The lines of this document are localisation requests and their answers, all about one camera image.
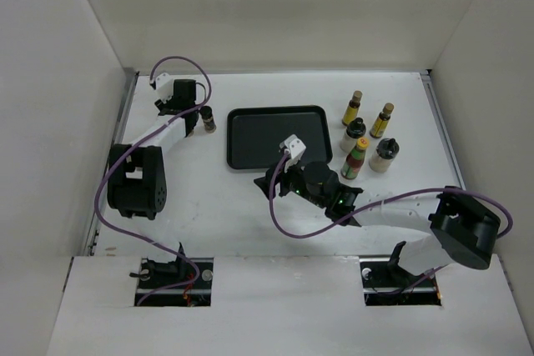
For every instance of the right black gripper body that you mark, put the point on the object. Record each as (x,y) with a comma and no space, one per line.
(293,178)

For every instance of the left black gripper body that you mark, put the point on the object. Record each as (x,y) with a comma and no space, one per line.
(163,106)

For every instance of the black-capped spice jar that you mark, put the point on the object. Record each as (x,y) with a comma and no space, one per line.
(206,114)

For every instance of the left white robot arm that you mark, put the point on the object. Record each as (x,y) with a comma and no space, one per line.
(137,188)

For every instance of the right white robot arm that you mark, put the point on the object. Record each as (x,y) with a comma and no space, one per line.
(457,227)

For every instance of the red chili sauce bottle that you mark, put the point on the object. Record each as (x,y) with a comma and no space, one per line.
(355,159)

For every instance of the black rectangular tray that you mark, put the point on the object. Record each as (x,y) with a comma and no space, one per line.
(254,135)

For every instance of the white shaker black cap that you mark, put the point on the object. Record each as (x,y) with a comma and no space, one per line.
(353,131)

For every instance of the clear grinder jar black lid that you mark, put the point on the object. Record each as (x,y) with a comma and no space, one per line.
(384,154)

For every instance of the far left yellow sauce bottle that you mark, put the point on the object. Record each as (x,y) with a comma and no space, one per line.
(352,109)

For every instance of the yellow sauce bottle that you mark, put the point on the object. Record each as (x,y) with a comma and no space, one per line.
(379,126)
(352,109)

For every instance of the far right yellow sauce bottle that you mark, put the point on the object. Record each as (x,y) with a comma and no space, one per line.
(379,126)

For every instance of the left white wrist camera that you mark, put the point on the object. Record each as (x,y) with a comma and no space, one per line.
(163,85)

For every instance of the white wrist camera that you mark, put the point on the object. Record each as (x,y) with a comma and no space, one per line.
(163,85)
(294,148)

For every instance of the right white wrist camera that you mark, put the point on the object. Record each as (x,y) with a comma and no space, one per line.
(294,148)

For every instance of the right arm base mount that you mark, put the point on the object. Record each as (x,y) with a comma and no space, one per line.
(386,284)

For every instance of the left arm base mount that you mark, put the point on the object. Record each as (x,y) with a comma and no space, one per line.
(174,284)

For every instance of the right aluminium table rail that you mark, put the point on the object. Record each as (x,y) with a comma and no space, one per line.
(441,127)

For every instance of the aluminium table rail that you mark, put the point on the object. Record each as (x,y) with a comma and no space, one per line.
(127,94)
(441,127)

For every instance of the left aluminium table rail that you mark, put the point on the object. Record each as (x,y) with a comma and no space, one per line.
(127,94)

